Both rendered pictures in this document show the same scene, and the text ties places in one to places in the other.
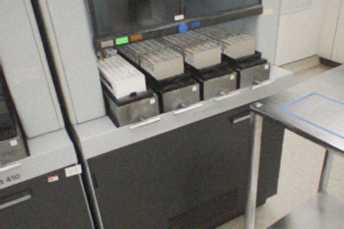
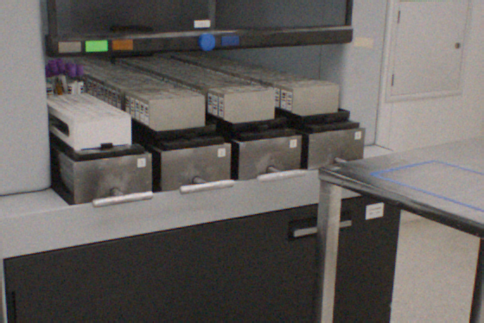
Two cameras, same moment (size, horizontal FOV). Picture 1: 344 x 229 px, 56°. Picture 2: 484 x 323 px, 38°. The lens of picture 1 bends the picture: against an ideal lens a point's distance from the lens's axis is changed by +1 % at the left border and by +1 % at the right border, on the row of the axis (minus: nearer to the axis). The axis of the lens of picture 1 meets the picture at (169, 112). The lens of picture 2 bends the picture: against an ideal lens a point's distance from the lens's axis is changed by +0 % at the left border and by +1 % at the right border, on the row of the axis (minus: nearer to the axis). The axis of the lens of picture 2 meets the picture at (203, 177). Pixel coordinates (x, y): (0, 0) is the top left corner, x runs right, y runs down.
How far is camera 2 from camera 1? 0.27 m
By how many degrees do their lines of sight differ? 13
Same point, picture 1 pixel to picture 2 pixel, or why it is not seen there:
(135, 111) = (107, 177)
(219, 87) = (268, 160)
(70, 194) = not seen: outside the picture
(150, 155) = (128, 275)
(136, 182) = not seen: outside the picture
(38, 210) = not seen: outside the picture
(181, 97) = (196, 167)
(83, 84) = (15, 119)
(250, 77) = (327, 149)
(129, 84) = (101, 126)
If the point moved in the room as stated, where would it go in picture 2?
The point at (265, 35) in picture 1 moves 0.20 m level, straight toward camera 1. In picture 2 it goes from (358, 85) to (351, 102)
